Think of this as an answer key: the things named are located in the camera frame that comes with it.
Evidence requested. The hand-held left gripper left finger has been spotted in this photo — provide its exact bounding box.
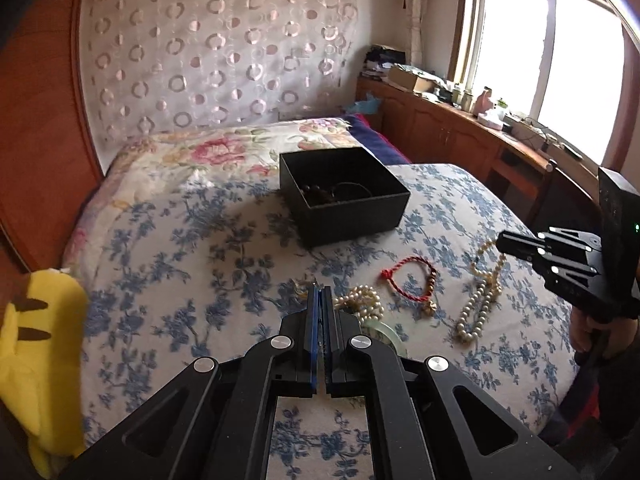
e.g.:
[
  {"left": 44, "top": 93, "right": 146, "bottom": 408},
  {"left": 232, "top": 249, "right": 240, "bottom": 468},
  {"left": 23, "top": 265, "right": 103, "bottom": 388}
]
[{"left": 57, "top": 284, "right": 321, "bottom": 480}]

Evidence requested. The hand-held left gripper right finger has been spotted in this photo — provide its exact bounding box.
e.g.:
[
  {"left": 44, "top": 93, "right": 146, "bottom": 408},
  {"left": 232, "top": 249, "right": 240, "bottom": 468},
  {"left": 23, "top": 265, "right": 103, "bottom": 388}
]
[{"left": 322, "top": 286, "right": 572, "bottom": 480}]

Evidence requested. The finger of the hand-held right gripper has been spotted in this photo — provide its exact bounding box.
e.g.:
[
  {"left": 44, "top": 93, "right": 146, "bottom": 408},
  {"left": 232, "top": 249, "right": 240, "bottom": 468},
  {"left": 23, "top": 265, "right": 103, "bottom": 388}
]
[
  {"left": 537, "top": 257, "right": 601, "bottom": 295},
  {"left": 496, "top": 227, "right": 603, "bottom": 262}
]

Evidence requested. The short pearl necklace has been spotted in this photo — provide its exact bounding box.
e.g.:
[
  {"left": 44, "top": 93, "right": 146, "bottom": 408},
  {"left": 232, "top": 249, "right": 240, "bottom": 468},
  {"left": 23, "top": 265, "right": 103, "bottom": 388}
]
[{"left": 332, "top": 285, "right": 385, "bottom": 322}]

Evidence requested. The pale green jade bangle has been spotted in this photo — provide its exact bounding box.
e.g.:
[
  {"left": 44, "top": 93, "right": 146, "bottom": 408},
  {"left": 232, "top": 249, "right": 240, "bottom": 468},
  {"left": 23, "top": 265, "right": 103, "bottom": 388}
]
[{"left": 361, "top": 317, "right": 408, "bottom": 357}]

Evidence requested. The long pearl necklace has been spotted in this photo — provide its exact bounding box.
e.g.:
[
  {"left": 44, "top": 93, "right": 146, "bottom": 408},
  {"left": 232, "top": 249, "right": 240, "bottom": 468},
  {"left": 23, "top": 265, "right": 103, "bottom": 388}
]
[{"left": 455, "top": 240, "right": 508, "bottom": 345}]

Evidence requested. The red string bracelet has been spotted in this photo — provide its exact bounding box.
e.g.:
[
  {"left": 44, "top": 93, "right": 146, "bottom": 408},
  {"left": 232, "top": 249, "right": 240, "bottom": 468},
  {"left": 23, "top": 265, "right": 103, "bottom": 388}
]
[{"left": 381, "top": 256, "right": 439, "bottom": 317}]

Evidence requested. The black jewelry box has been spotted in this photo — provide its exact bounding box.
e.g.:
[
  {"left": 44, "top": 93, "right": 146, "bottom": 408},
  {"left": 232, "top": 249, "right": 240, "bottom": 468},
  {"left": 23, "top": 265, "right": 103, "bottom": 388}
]
[{"left": 279, "top": 146, "right": 412, "bottom": 248}]

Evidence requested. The person's right hand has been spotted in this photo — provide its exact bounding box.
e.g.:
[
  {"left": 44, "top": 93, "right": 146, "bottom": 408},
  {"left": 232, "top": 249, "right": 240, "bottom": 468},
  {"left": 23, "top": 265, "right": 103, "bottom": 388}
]
[{"left": 570, "top": 307, "right": 601, "bottom": 361}]

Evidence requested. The dark wooden chair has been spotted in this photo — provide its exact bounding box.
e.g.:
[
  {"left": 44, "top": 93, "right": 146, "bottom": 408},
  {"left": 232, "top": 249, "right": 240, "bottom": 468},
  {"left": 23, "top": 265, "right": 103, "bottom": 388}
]
[{"left": 525, "top": 159, "right": 601, "bottom": 241}]

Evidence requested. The white power strip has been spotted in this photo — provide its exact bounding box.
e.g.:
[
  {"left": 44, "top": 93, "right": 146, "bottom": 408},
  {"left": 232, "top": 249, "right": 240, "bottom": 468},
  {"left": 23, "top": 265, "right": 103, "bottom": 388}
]
[{"left": 510, "top": 115, "right": 583, "bottom": 158}]

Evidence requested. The blue floral blanket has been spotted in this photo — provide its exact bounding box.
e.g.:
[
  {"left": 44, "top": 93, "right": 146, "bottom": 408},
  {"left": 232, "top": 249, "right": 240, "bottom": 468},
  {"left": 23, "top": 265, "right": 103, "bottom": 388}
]
[{"left": 80, "top": 162, "right": 581, "bottom": 480}]

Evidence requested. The long wooden cabinet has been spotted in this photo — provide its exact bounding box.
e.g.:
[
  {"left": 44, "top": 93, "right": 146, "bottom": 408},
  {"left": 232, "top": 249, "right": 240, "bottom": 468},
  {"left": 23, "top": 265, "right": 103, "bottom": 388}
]
[{"left": 355, "top": 75, "right": 601, "bottom": 241}]

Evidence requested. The thin black bangle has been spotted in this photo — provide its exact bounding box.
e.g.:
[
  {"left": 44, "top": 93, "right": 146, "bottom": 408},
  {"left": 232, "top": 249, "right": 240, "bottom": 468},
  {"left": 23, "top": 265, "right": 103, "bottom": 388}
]
[{"left": 330, "top": 181, "right": 372, "bottom": 202}]

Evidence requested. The group of small bottles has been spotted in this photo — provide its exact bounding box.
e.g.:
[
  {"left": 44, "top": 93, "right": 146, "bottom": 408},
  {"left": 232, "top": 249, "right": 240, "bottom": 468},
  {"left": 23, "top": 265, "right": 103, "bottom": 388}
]
[{"left": 449, "top": 86, "right": 476, "bottom": 112}]

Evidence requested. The navy blue blanket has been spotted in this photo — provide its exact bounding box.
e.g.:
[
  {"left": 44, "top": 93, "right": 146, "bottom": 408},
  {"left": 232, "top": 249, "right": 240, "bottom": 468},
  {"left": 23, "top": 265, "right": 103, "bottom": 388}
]
[{"left": 345, "top": 114, "right": 413, "bottom": 166}]

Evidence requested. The wood-framed window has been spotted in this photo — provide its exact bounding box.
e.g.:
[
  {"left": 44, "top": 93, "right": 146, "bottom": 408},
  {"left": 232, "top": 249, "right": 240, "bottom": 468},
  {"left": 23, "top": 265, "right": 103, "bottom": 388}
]
[{"left": 452, "top": 0, "right": 632, "bottom": 161}]

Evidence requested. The open cardboard box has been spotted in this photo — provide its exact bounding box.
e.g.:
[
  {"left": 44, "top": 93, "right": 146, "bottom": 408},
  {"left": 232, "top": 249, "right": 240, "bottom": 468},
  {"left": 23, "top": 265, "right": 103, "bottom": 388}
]
[{"left": 387, "top": 64, "right": 442, "bottom": 96}]

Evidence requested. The teal plastic bag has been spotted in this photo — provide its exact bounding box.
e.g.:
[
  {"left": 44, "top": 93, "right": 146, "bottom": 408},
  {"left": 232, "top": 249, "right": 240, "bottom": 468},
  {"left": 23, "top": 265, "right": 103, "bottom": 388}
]
[{"left": 345, "top": 92, "right": 383, "bottom": 117}]

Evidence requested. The pink floral quilt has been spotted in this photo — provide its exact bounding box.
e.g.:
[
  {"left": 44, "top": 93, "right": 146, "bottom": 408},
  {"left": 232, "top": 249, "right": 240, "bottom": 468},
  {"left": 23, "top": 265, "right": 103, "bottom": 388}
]
[{"left": 60, "top": 117, "right": 371, "bottom": 271}]

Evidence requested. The stack of folded clothes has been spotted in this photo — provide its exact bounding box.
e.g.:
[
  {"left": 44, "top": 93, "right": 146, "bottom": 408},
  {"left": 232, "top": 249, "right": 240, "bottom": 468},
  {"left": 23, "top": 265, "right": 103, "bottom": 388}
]
[{"left": 364, "top": 45, "right": 407, "bottom": 81}]

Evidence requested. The beige window curtain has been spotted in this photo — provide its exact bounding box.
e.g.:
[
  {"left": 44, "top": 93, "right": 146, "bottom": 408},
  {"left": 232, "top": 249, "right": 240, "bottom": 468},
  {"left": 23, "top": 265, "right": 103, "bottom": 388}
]
[{"left": 400, "top": 0, "right": 427, "bottom": 68}]

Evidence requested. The yellow plush toy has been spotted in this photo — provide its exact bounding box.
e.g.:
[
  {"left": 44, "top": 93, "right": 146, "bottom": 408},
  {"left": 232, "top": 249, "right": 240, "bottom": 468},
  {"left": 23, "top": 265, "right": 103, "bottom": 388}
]
[{"left": 0, "top": 268, "right": 91, "bottom": 479}]

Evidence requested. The circle-patterned sheer curtain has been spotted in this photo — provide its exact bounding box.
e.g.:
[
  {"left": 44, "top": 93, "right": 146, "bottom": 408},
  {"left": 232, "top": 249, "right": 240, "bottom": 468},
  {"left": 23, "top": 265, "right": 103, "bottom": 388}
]
[{"left": 80, "top": 0, "right": 362, "bottom": 143}]

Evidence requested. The dark brown bead bracelet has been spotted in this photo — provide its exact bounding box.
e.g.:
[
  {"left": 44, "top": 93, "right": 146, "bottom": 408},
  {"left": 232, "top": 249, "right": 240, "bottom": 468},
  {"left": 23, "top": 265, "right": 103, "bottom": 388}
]
[{"left": 300, "top": 185, "right": 333, "bottom": 207}]

